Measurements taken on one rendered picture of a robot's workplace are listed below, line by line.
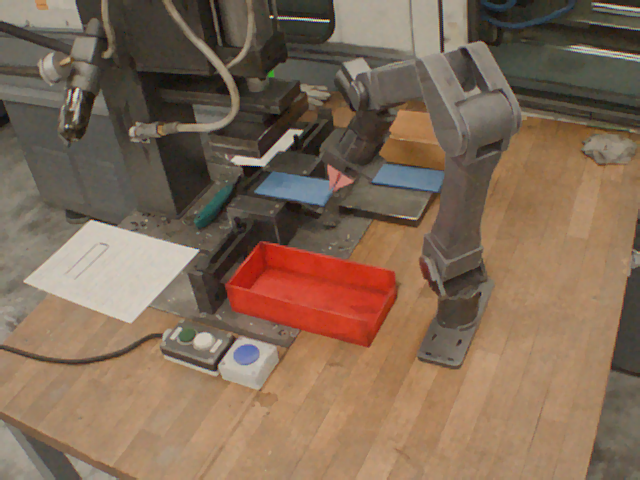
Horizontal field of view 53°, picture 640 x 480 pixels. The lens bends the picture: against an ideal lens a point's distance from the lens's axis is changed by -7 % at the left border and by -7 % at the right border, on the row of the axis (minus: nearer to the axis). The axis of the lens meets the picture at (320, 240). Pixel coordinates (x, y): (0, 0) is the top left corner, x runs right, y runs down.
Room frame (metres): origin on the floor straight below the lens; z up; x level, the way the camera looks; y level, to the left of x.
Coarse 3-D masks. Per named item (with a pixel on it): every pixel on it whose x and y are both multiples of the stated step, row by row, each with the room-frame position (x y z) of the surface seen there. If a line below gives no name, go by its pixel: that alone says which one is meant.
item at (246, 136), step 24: (168, 96) 1.15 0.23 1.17; (192, 96) 1.12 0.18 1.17; (216, 96) 1.09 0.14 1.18; (240, 96) 1.07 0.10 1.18; (264, 96) 1.05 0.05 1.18; (288, 96) 1.06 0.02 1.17; (240, 120) 1.06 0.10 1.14; (264, 120) 1.04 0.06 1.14; (288, 120) 1.07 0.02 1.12; (216, 144) 1.02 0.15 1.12; (240, 144) 0.99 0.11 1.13; (264, 144) 0.99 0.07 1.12
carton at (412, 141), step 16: (400, 112) 1.32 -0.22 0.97; (416, 112) 1.30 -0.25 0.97; (400, 128) 1.32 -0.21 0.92; (416, 128) 1.30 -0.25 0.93; (432, 128) 1.28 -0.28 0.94; (384, 144) 1.22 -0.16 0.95; (400, 144) 1.20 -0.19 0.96; (416, 144) 1.18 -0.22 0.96; (432, 144) 1.16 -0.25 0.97; (400, 160) 1.20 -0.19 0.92; (416, 160) 1.18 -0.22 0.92; (432, 160) 1.17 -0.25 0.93
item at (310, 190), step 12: (276, 180) 1.08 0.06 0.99; (288, 180) 1.08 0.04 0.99; (300, 180) 1.07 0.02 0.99; (312, 180) 1.07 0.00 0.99; (264, 192) 1.05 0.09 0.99; (276, 192) 1.04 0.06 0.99; (288, 192) 1.04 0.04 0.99; (300, 192) 1.03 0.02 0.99; (312, 192) 1.03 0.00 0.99; (324, 192) 1.02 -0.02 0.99; (324, 204) 0.99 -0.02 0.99
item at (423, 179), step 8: (384, 168) 1.17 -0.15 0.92; (392, 168) 1.17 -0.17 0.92; (400, 168) 1.16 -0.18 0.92; (408, 168) 1.16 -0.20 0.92; (416, 168) 1.15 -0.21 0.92; (424, 168) 1.15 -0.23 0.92; (376, 176) 1.15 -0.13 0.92; (384, 176) 1.14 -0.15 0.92; (392, 176) 1.14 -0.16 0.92; (408, 176) 1.13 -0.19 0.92; (416, 176) 1.13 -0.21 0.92; (424, 176) 1.12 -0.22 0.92; (432, 176) 1.12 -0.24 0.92; (440, 176) 1.11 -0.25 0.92; (384, 184) 1.12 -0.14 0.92; (392, 184) 1.11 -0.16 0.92; (400, 184) 1.11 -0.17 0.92; (408, 184) 1.10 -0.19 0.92; (416, 184) 1.10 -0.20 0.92; (424, 184) 1.09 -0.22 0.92; (432, 184) 1.09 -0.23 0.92; (440, 184) 1.08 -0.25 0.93
